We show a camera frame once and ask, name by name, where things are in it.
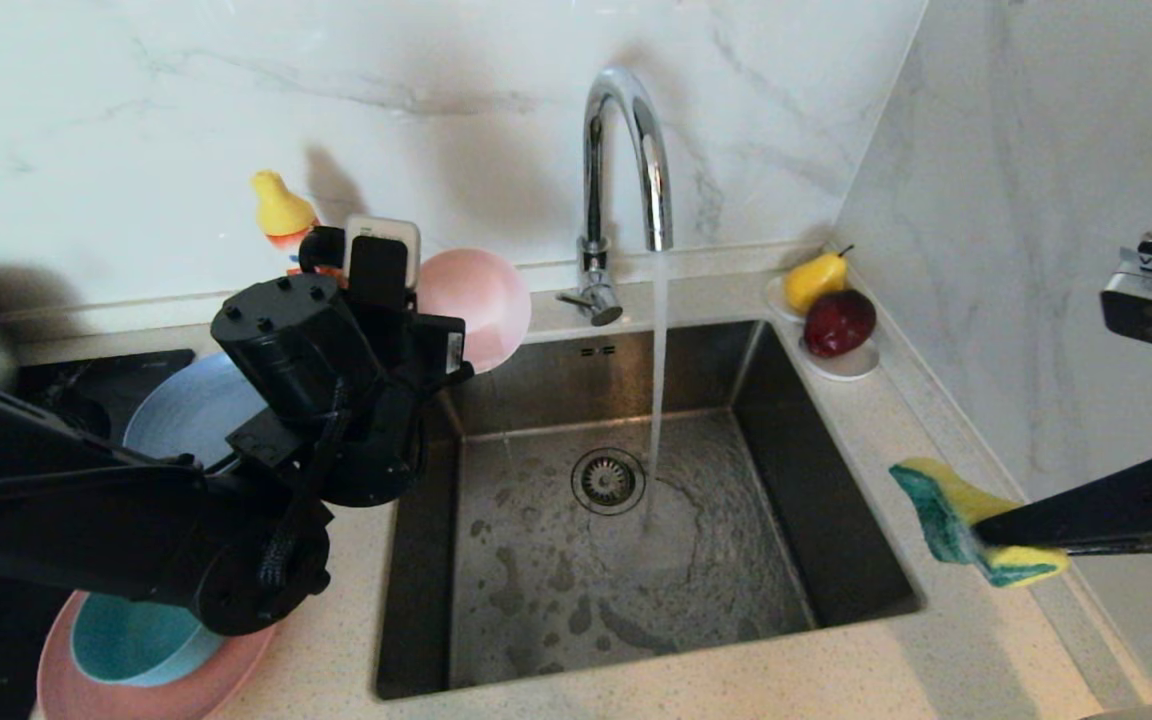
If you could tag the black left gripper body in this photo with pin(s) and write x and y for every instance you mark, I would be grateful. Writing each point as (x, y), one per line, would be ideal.
(436, 350)

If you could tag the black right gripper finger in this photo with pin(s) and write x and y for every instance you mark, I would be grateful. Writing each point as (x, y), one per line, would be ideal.
(1136, 550)
(1106, 510)

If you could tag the pink bowl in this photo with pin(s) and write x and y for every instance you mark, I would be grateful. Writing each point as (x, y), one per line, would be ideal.
(486, 300)

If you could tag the yellow green sponge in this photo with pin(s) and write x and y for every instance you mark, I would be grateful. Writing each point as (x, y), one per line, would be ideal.
(946, 500)

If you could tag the yellow orange dish soap bottle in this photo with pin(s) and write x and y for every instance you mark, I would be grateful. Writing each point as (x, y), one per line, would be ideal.
(281, 210)

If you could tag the chrome gooseneck faucet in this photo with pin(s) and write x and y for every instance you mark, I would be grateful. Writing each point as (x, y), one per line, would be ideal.
(593, 180)

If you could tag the teal bowl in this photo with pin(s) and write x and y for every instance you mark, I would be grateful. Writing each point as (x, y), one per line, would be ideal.
(136, 645)

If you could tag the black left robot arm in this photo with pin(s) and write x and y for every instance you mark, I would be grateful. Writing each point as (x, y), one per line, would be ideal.
(86, 520)

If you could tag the round metal sink strainer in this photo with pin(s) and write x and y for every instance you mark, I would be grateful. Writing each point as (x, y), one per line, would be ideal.
(608, 481)

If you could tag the stainless steel sink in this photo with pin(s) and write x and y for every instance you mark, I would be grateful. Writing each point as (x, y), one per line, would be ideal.
(536, 600)

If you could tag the blue grey plate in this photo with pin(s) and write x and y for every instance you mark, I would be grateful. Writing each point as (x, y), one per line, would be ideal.
(186, 410)

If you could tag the small white fruit dish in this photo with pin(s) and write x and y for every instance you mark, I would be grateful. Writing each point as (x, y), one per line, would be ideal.
(848, 368)

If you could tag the black induction cooktop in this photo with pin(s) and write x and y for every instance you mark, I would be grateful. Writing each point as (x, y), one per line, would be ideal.
(126, 380)

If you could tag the dark red apple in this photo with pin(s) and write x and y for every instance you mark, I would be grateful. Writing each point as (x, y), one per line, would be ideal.
(839, 325)

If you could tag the yellow pear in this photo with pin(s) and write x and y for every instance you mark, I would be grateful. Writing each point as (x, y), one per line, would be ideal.
(814, 282)

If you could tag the pink plate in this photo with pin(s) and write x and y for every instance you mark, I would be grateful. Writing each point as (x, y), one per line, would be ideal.
(226, 680)

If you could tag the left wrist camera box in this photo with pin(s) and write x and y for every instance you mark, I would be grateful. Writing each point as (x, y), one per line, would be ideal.
(381, 265)

